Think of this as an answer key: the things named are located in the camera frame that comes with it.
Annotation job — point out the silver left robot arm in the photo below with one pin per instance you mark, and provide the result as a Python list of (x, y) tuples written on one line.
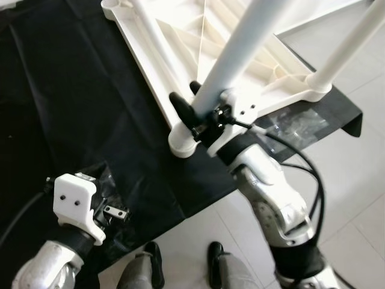
[(45, 268)]

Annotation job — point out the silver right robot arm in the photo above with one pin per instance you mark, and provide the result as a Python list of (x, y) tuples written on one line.
[(271, 198)]

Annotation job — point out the white plastic children table top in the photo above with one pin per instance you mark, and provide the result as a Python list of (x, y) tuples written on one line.
[(180, 135)]

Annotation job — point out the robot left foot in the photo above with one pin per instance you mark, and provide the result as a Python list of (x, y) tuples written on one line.
[(141, 268)]

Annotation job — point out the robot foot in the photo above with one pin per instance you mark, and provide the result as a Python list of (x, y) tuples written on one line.
[(231, 271), (141, 268)]

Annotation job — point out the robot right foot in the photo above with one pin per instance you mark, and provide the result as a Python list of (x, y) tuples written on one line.
[(231, 271)]

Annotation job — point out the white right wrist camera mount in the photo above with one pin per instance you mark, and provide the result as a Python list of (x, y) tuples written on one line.
[(243, 108)]

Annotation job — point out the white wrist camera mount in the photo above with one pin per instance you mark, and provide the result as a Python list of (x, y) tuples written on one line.
[(75, 201), (243, 108)]

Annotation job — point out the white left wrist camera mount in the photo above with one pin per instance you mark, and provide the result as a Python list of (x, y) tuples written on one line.
[(75, 201)]

